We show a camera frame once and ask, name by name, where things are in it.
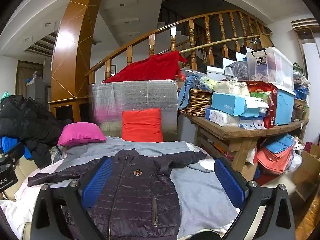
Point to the wooden stair railing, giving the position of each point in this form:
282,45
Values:
192,40

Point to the wicker basket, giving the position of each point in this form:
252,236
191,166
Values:
197,102

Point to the stack of folded cloths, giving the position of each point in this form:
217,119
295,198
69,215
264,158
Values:
277,152

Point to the wooden shelf with clutter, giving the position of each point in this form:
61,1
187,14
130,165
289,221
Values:
225,132

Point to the white tissue pack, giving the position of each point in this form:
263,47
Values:
222,117

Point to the blue plastic storage bin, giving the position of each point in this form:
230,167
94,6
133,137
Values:
285,107

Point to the bamboo pole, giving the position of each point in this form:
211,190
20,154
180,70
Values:
225,41

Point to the light blue cardboard box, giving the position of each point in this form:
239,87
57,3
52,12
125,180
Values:
230,103

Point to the wooden column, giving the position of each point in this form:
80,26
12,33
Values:
72,55

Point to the red cloth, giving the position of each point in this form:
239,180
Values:
150,67

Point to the dark patterned plastic bag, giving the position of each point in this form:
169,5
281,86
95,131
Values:
236,71

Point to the black coat pile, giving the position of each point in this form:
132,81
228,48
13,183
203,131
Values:
27,120

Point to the orange-red cushion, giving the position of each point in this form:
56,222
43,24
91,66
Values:
142,125

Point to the grey cabinet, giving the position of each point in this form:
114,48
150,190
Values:
37,90

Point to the blue garment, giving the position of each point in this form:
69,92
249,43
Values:
6,143

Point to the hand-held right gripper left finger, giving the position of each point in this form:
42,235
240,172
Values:
96,180

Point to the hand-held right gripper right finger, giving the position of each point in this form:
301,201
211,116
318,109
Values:
230,180

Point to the pink pillow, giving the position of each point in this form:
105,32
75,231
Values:
80,133

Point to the cream fabric bundle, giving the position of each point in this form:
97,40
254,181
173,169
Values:
232,87

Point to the beige sofa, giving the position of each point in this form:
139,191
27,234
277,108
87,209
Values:
23,167

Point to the white sheet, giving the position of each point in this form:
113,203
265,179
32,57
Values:
15,207

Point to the clear plastic storage box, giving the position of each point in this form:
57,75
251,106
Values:
272,67

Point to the dark quilted jacket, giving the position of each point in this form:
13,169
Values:
135,192

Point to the red gift box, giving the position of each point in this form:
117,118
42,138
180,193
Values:
268,90

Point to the silver bubble-wrapped sofa back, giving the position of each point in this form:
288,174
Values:
140,95

